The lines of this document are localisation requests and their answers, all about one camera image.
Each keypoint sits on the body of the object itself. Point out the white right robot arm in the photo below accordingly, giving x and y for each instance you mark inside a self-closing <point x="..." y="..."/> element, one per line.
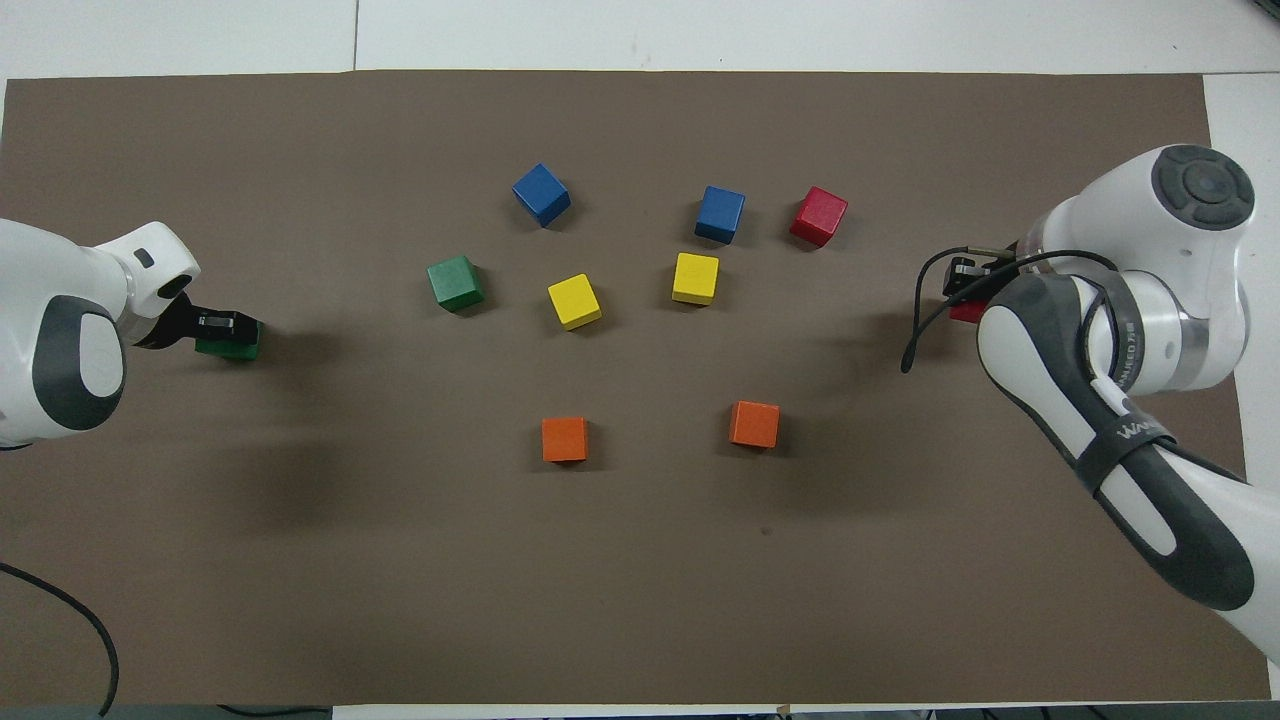
<point x="1180" y="300"/>

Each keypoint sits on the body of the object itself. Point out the blue wooden cube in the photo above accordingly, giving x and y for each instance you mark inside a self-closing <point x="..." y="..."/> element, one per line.
<point x="541" y="193"/>
<point x="720" y="212"/>

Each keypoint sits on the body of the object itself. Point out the yellow wooden cube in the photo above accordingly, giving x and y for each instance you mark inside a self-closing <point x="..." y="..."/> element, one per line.
<point x="575" y="301"/>
<point x="695" y="278"/>

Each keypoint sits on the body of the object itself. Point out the green wooden cube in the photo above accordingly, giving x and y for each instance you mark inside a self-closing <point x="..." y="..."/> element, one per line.
<point x="232" y="349"/>
<point x="455" y="283"/>

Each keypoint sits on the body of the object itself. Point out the brown paper table mat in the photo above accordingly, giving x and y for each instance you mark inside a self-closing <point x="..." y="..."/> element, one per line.
<point x="640" y="600"/>

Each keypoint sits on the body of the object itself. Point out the red wooden cube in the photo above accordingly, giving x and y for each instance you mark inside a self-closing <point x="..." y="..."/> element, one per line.
<point x="818" y="215"/>
<point x="968" y="311"/>

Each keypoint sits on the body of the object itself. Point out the orange wooden cube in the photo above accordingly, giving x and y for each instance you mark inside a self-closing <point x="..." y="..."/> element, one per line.
<point x="754" y="424"/>
<point x="565" y="439"/>

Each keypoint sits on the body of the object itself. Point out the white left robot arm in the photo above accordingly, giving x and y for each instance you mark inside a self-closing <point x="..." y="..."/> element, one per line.
<point x="60" y="290"/>

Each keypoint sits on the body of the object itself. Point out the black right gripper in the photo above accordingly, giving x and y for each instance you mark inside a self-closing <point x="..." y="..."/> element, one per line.
<point x="985" y="272"/>

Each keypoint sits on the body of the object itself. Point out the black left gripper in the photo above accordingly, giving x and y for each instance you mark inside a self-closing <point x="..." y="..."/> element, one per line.
<point x="170" y="325"/>

